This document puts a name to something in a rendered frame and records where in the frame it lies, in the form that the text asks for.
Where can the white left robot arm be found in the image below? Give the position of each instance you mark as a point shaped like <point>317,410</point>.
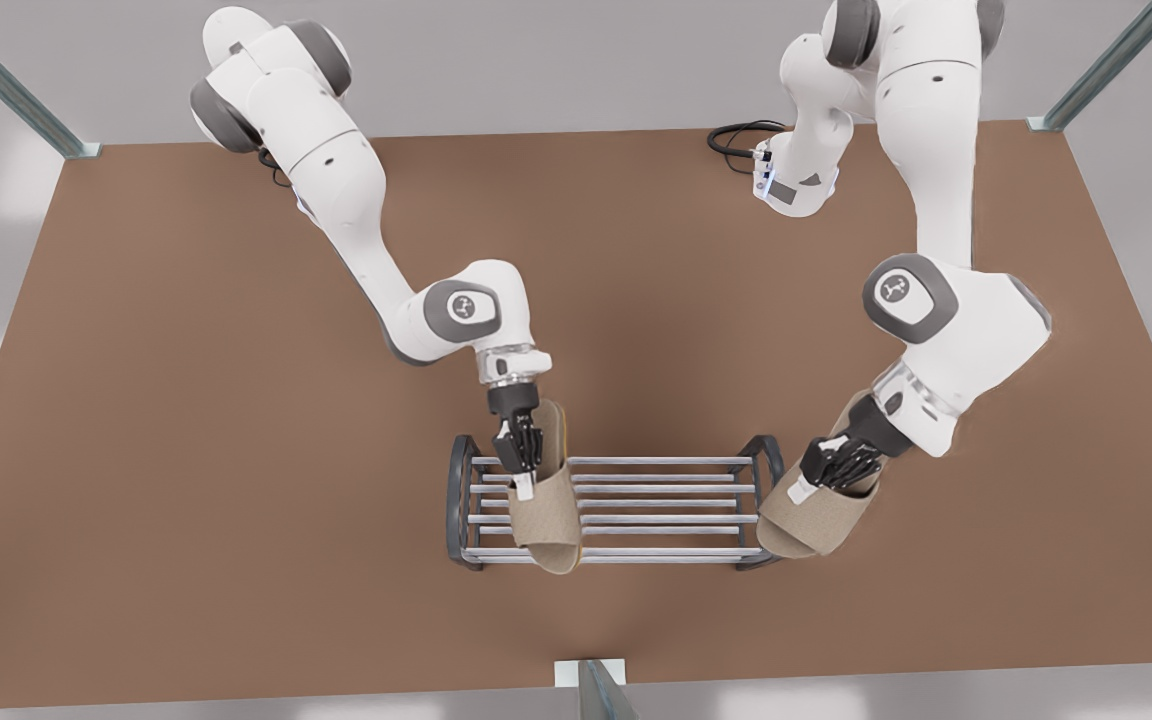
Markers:
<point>936,150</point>

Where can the grey metal shoe rack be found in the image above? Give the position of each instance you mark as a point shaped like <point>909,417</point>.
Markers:
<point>636,505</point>

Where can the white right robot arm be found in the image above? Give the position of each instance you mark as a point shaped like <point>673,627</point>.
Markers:
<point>336,190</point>

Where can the silver frame post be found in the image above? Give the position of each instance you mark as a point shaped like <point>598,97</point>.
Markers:
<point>1106,65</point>
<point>596,690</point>
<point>6,85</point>

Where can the tan slipper with yellow sole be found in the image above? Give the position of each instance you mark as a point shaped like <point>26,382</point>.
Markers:
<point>548,500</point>

